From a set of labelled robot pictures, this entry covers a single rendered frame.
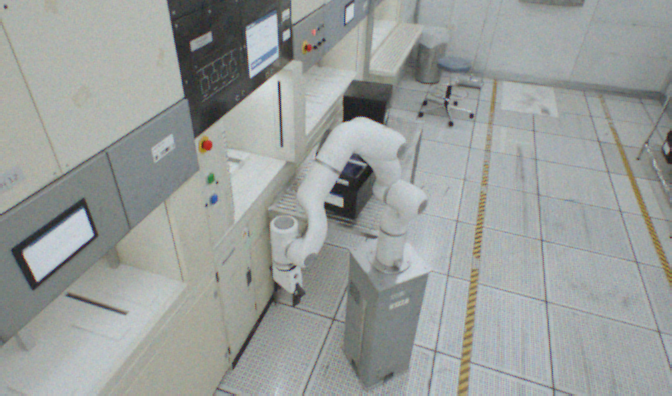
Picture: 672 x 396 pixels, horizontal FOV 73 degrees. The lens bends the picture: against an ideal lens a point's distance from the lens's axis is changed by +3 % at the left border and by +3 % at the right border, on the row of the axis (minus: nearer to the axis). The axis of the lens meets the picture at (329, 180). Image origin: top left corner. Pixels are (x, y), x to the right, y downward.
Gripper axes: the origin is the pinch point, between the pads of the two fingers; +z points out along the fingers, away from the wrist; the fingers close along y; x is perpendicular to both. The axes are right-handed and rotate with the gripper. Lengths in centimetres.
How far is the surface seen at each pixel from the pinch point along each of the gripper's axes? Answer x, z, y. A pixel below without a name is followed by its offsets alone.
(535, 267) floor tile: -191, 101, -33
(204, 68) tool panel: -12, -61, 54
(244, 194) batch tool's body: -34, 14, 72
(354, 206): -69, 17, 30
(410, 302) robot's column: -60, 43, -14
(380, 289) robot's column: -43, 25, -9
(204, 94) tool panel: -10, -52, 53
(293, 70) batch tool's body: -73, -38, 77
